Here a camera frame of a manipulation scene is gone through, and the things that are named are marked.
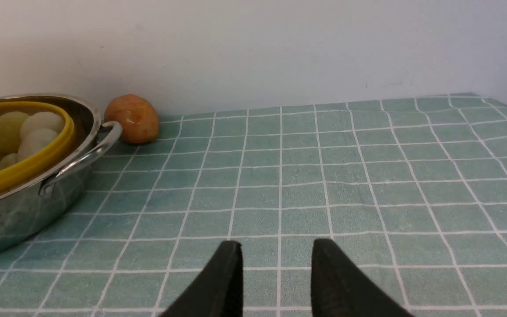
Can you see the white steamed bun front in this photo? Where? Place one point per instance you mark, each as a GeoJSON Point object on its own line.
{"type": "Point", "coordinates": [34, 142]}

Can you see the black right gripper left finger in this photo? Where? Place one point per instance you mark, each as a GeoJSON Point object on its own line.
{"type": "Point", "coordinates": [218, 289]}

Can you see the white steamed bun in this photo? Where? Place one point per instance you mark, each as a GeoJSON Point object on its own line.
{"type": "Point", "coordinates": [34, 142]}
{"type": "Point", "coordinates": [42, 120]}

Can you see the stainless steel pot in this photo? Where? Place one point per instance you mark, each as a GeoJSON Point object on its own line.
{"type": "Point", "coordinates": [34, 205]}

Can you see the yellow bamboo steamer basket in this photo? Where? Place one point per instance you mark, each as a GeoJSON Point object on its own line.
{"type": "Point", "coordinates": [13, 173]}

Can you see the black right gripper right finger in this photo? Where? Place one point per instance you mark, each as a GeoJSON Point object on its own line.
{"type": "Point", "coordinates": [340, 289]}

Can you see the green checkered tablecloth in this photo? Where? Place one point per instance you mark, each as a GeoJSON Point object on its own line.
{"type": "Point", "coordinates": [413, 190]}

